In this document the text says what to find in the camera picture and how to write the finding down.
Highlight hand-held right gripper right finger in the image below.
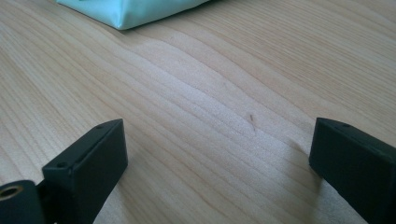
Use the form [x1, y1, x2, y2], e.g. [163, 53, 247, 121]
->
[308, 117, 396, 224]

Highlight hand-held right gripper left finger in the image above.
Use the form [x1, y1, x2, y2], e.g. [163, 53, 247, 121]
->
[41, 119, 129, 224]

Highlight teal shirt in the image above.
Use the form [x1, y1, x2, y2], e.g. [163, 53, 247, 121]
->
[56, 0, 209, 31]

